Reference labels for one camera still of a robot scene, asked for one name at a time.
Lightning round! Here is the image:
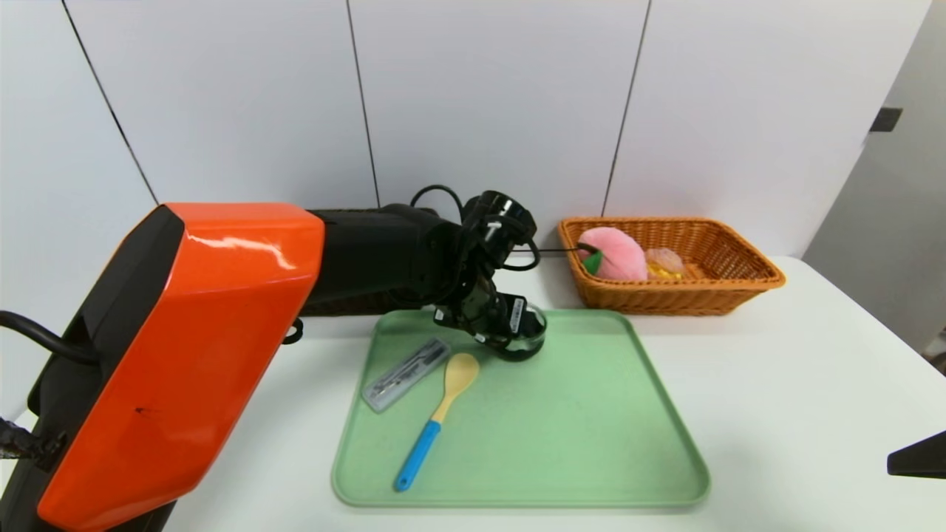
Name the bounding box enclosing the glass cup with black holder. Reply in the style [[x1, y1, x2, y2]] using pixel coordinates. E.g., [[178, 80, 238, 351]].
[[488, 304, 549, 363]]

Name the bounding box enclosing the clear plastic compass case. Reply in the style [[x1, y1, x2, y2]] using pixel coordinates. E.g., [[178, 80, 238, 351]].
[[362, 336, 452, 413]]

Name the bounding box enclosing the pink plush peach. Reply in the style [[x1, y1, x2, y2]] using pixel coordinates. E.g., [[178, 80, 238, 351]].
[[576, 227, 650, 282]]

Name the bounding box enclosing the cream puff bread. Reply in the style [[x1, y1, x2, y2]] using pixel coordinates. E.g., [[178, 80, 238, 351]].
[[644, 248, 688, 282]]

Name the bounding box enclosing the dark brown wicker basket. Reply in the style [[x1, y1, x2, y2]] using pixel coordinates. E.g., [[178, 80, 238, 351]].
[[299, 288, 433, 318]]

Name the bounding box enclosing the orange wicker basket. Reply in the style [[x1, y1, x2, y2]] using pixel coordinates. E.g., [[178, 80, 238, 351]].
[[557, 216, 786, 317]]

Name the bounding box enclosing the light green plastic tray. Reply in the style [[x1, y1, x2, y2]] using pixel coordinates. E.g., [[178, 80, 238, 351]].
[[332, 309, 710, 508]]

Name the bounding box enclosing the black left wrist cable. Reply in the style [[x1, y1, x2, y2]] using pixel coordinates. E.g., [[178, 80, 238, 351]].
[[410, 185, 586, 272]]

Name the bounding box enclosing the yellow spoon with blue handle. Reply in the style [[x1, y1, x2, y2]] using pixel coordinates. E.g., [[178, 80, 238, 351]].
[[395, 352, 481, 491]]

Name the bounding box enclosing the thick black shoulder cable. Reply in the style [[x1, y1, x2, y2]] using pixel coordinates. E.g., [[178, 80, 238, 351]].
[[0, 310, 101, 366]]

